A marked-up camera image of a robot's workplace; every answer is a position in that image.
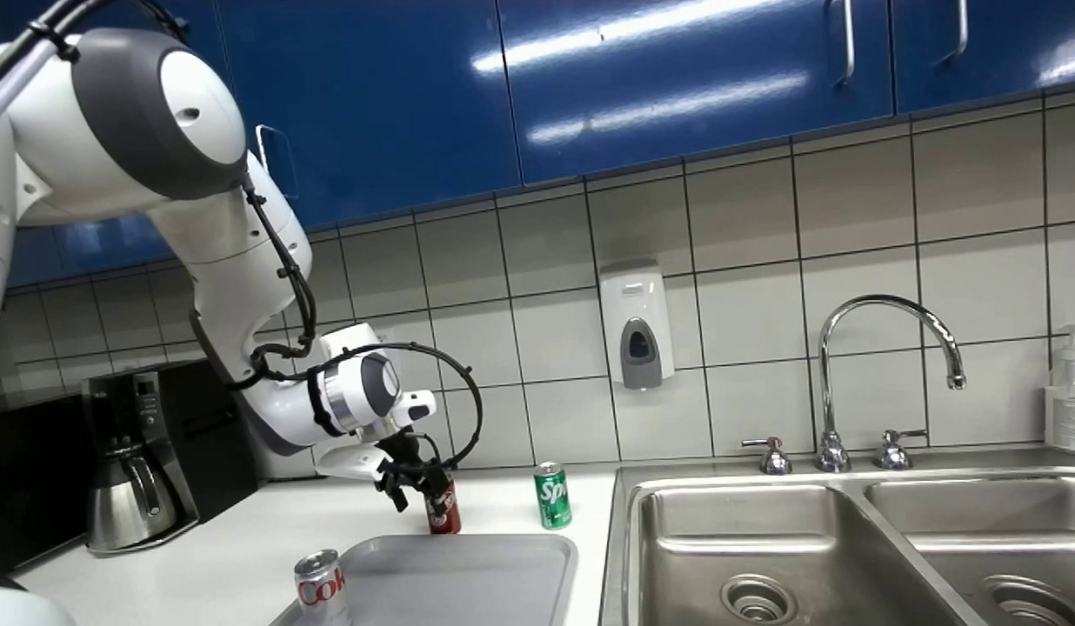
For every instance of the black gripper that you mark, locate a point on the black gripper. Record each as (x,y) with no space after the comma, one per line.
(411,462)

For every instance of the red soda can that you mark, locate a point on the red soda can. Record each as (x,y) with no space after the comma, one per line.
(444,507)

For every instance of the green Sprite can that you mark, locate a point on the green Sprite can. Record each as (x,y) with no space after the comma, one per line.
(551,493)

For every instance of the silver diet soda can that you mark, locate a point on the silver diet soda can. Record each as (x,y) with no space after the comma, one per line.
(317,579)

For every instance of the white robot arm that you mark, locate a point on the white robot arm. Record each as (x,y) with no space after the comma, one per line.
(135,122)

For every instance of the grey plastic tray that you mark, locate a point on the grey plastic tray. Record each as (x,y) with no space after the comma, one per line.
(448,583)

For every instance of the black coffee maker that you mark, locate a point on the black coffee maker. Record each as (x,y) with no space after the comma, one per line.
(122,462)

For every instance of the blue upper cabinets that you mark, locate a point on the blue upper cabinets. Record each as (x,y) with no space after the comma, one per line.
(405,106)

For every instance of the chrome gooseneck faucet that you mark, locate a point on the chrome gooseneck faucet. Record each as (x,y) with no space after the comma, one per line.
(867,393)

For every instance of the stainless steel double sink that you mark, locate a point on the stainless steel double sink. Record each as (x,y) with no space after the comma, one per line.
(929,547)

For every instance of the clear soap pump bottle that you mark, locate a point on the clear soap pump bottle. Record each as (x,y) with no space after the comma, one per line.
(1059,425)

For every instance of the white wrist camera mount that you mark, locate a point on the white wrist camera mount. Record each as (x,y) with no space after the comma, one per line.
(349,459)

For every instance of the white wall soap dispenser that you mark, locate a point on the white wall soap dispenser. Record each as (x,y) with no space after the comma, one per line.
(637,329)

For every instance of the left chrome faucet handle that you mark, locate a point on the left chrome faucet handle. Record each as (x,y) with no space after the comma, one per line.
(770,453)

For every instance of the chrome faucet handle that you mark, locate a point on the chrome faucet handle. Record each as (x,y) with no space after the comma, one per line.
(770,453)
(893,453)

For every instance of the right chrome faucet handle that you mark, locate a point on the right chrome faucet handle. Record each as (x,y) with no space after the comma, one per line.
(893,453)

